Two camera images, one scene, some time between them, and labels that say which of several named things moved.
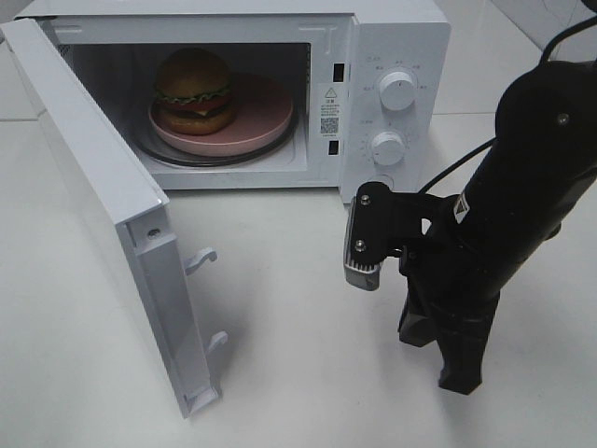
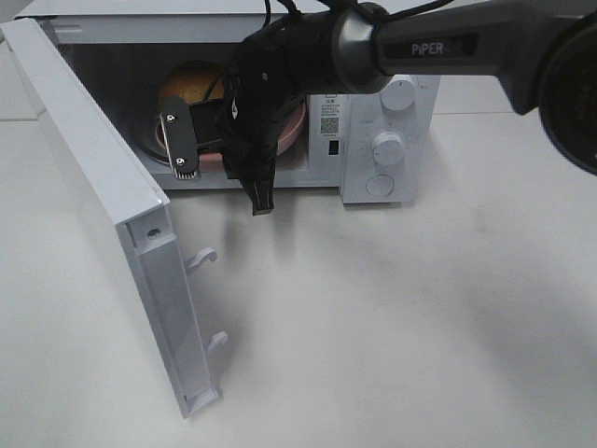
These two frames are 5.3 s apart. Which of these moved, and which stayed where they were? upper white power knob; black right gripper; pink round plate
Moved: black right gripper; pink round plate
Stayed: upper white power knob
